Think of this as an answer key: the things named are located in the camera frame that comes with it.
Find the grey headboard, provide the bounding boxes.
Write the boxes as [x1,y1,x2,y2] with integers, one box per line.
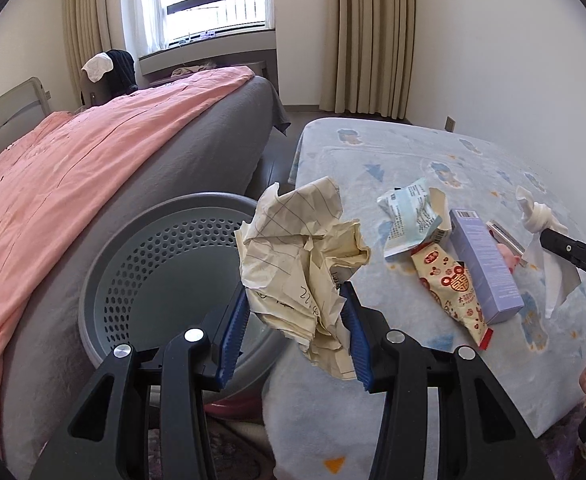
[0,77,51,153]

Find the purple rectangular box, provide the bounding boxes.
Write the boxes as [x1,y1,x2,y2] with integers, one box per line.
[449,208,524,324]

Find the light blue patterned blanket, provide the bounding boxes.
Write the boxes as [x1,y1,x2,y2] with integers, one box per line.
[263,118,586,479]

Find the right beige curtain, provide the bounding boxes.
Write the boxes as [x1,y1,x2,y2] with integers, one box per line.
[319,0,415,119]

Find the wall socket plate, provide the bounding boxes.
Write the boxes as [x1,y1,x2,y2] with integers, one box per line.
[445,116,456,132]

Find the left beige curtain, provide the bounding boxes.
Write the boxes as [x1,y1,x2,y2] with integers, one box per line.
[62,0,111,103]

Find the cream lined paper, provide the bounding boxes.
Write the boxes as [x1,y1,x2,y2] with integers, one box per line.
[235,177,371,380]

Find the white sheer curtain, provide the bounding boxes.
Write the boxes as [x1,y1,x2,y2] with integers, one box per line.
[121,0,166,56]

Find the white cloth on chair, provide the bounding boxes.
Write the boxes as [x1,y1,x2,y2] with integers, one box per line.
[82,52,114,84]

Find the grey perforated trash basket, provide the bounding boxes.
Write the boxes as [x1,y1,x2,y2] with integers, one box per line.
[78,190,294,401]

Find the green white small carton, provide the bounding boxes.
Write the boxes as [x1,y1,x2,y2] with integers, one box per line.
[421,186,452,245]

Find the pink bed cover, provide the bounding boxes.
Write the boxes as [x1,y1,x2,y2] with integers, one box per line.
[0,65,256,456]

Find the chair with dark clothes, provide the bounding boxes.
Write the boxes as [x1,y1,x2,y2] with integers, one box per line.
[80,49,138,107]

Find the beige curtain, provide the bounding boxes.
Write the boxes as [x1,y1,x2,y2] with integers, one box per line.
[319,0,415,119]
[62,0,111,103]

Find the pink pig toy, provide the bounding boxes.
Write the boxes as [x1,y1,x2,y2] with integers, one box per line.
[497,243,527,274]

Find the red patterned snack wrapper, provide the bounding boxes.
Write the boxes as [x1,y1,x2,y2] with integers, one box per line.
[411,243,494,350]

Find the light green plastic wrapper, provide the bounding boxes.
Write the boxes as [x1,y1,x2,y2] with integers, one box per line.
[377,178,438,258]

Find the white tissue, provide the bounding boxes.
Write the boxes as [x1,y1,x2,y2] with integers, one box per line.
[515,186,581,318]

